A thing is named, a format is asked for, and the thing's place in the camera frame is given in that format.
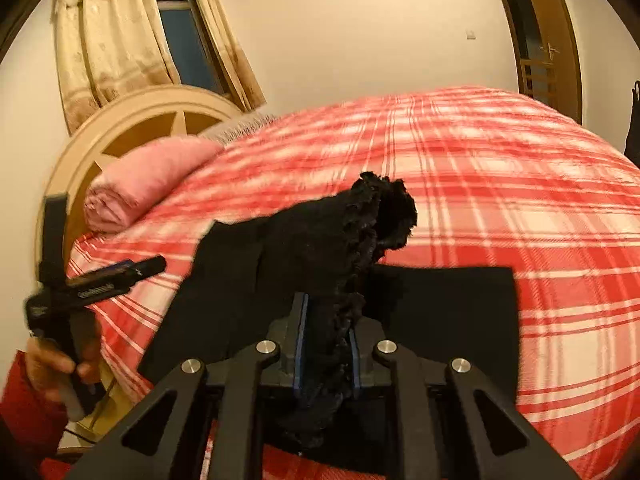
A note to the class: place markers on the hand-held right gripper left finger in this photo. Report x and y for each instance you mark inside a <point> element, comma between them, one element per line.
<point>299,340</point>

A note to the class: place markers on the person's left hand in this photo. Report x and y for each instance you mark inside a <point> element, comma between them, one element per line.
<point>42,360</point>

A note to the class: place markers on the person's left forearm red sleeve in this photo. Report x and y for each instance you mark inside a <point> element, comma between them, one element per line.
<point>30,420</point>

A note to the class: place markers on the cream and brown headboard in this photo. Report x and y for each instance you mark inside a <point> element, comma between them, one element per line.
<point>150,102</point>

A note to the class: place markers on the black pants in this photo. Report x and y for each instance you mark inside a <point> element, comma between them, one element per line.
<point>310,240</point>

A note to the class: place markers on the pink rolled blanket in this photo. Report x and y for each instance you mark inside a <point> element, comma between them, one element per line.
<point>140,180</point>

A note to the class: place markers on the red plaid bed sheet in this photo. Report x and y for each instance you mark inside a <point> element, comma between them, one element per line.
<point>500,185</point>

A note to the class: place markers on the wooden railing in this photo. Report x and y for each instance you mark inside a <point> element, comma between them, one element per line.
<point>537,80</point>

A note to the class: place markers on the brown wooden door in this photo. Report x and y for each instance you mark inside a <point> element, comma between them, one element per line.
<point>565,25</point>

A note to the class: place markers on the grey striped pillow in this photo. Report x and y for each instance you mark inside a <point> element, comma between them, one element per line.
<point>240,127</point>

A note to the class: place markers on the window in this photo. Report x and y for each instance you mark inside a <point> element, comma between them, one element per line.
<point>192,40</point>

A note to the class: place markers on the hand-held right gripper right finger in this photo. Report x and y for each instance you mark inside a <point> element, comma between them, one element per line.
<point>355,360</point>

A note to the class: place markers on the beige floral curtain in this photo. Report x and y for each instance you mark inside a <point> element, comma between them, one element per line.
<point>225,35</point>
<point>110,35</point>

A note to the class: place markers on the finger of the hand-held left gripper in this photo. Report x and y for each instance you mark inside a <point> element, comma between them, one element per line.
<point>120,276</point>

